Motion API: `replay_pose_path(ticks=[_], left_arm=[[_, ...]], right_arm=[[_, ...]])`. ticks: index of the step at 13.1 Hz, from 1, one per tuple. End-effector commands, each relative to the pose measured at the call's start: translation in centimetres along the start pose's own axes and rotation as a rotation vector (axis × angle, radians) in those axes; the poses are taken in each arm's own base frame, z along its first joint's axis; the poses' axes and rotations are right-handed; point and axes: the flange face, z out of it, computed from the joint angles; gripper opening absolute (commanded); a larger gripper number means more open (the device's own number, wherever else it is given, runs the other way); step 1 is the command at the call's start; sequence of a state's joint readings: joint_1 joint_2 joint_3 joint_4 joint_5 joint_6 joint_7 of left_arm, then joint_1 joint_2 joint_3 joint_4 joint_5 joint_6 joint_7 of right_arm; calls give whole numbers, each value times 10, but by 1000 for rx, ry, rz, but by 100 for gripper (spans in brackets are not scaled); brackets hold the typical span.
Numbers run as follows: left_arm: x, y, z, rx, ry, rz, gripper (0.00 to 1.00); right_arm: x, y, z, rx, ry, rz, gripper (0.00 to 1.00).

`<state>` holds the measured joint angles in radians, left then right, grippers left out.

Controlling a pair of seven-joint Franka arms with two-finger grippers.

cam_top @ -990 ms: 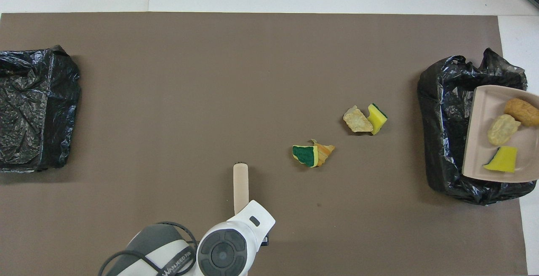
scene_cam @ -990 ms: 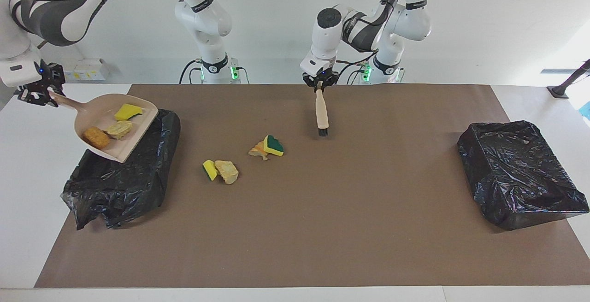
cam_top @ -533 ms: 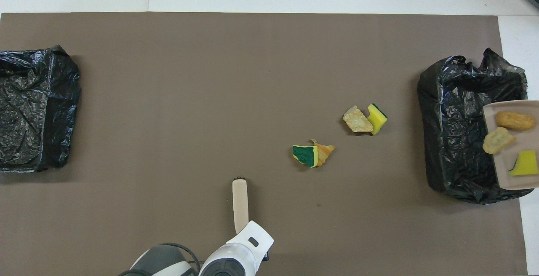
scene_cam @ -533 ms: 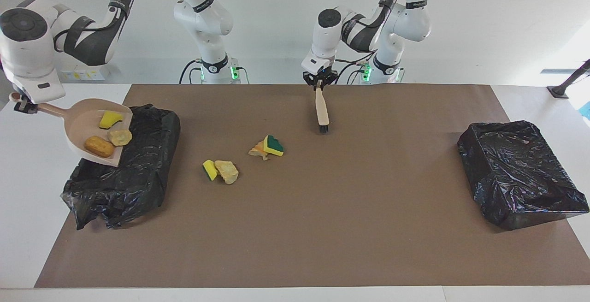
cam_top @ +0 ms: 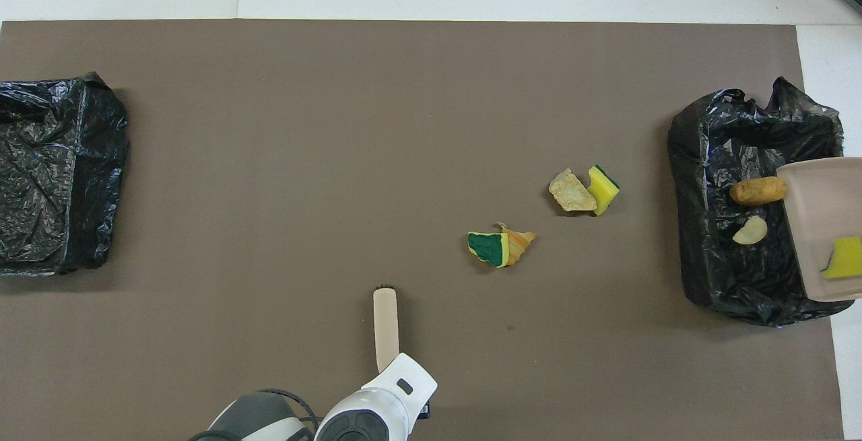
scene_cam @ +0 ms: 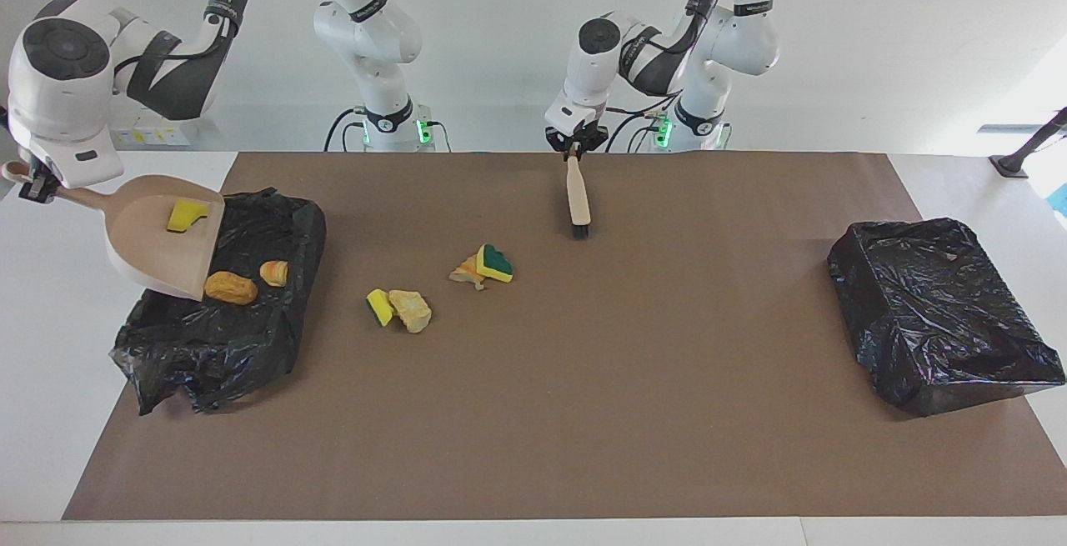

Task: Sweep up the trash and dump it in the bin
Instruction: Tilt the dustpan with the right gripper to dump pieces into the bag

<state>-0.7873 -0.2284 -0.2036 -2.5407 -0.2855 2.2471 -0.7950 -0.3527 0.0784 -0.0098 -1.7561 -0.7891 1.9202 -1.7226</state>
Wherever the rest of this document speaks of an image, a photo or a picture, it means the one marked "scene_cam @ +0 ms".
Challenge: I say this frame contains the beige hand brush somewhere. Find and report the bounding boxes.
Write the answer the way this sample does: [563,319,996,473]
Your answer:
[566,154,592,238]

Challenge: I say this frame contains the beige plastic dustpan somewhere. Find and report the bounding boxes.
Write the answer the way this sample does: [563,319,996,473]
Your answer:
[3,161,226,303]

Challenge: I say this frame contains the wide green yellow sponge piece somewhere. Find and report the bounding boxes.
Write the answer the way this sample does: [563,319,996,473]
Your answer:
[477,243,514,284]

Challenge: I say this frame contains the plain yellow sponge piece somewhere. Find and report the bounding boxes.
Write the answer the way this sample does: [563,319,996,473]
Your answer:
[166,200,211,234]

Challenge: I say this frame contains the orange scrap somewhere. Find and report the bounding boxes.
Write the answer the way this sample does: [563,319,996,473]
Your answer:
[449,254,488,291]

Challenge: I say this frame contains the brown oval sponge scrap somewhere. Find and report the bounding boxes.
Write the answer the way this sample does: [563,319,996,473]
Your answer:
[204,271,259,306]

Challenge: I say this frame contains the pale beige scrap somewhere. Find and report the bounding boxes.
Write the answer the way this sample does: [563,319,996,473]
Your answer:
[388,289,433,334]

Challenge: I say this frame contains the black bag-lined bin with flap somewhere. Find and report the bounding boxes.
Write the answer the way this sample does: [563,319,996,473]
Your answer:
[109,188,328,417]

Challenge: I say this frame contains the empty black bag-lined bin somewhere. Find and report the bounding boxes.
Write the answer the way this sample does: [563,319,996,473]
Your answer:
[827,218,1067,418]

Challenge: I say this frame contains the brown table mat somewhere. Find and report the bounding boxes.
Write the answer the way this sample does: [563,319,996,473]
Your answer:
[63,152,1067,521]

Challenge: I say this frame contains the black left base cable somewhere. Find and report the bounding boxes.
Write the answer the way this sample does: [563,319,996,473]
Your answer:
[604,104,668,153]

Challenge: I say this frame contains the black base cable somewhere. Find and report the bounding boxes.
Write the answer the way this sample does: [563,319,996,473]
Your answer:
[604,104,668,153]
[323,107,369,153]

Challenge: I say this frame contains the white wall boxes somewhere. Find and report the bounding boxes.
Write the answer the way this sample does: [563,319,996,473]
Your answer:
[113,108,201,147]

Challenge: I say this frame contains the black right base cable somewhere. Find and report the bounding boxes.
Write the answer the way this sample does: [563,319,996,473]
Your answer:
[323,107,369,153]

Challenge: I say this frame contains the black camera stand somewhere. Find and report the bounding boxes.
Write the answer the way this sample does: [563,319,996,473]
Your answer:
[989,107,1067,178]

